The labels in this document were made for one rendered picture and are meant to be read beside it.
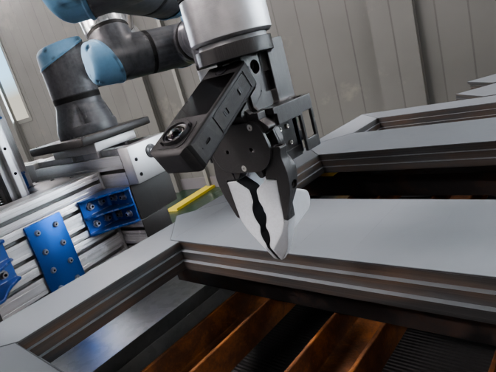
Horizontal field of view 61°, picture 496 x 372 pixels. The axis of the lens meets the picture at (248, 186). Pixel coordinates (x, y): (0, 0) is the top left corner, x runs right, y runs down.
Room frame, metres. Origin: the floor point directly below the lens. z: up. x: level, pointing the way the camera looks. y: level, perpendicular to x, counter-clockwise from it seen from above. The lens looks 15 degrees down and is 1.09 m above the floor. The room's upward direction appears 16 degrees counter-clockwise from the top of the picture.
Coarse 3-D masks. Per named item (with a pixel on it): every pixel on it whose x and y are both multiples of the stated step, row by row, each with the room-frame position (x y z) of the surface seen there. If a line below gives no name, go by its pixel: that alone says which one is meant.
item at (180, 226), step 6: (216, 204) 0.79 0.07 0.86; (222, 204) 0.78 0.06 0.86; (228, 204) 0.77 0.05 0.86; (198, 210) 0.79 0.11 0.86; (204, 210) 0.78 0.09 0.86; (210, 210) 0.77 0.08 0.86; (216, 210) 0.76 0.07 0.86; (186, 216) 0.77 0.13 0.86; (192, 216) 0.76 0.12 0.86; (198, 216) 0.75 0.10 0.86; (204, 216) 0.74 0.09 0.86; (180, 222) 0.75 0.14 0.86; (186, 222) 0.74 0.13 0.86; (192, 222) 0.73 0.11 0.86; (198, 222) 0.72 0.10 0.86; (174, 228) 0.72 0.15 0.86; (180, 228) 0.71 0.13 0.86; (186, 228) 0.70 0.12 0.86; (174, 234) 0.69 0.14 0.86
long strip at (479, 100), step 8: (488, 96) 1.09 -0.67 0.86; (432, 104) 1.18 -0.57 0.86; (440, 104) 1.15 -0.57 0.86; (448, 104) 1.12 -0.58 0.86; (456, 104) 1.10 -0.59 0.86; (464, 104) 1.07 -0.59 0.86; (472, 104) 1.04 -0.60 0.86; (480, 104) 1.02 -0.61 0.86; (376, 112) 1.30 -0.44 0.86; (384, 112) 1.26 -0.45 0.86; (392, 112) 1.23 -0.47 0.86; (400, 112) 1.19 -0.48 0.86; (408, 112) 1.16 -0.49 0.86; (416, 112) 1.13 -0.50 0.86
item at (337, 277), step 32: (384, 128) 1.18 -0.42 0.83; (320, 160) 0.97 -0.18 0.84; (352, 160) 0.90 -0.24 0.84; (384, 160) 0.85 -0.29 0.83; (416, 160) 0.81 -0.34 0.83; (448, 160) 0.76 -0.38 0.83; (480, 160) 0.72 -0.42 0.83; (160, 256) 0.62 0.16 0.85; (192, 256) 0.63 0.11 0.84; (224, 256) 0.58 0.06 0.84; (256, 256) 0.54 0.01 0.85; (288, 256) 0.50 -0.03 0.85; (128, 288) 0.57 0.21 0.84; (320, 288) 0.45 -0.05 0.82; (352, 288) 0.42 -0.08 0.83; (384, 288) 0.40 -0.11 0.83; (416, 288) 0.38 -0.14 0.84; (448, 288) 0.36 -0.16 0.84; (480, 288) 0.34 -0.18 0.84; (64, 320) 0.50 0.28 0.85; (96, 320) 0.52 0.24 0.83; (480, 320) 0.33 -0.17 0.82; (32, 352) 0.46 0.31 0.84; (64, 352) 0.48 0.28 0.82
